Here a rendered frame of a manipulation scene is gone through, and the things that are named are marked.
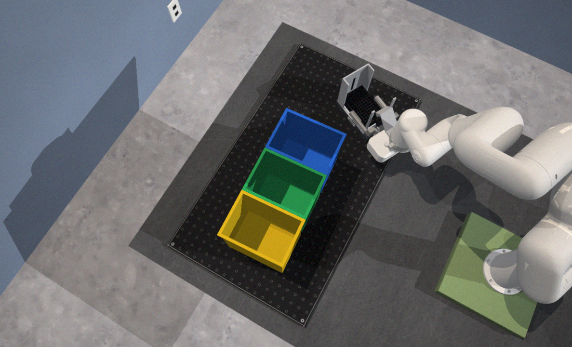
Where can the blue open bin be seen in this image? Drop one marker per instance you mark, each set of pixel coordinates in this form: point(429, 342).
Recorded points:
point(306, 141)

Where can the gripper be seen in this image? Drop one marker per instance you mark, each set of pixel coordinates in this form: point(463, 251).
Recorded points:
point(377, 145)

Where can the green open-top bin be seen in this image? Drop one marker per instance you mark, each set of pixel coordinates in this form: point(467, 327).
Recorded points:
point(285, 183)

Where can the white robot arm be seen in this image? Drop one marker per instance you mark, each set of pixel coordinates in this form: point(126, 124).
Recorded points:
point(542, 264)

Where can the yellow open-top bin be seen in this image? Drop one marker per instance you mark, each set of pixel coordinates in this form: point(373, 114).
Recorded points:
point(261, 230)

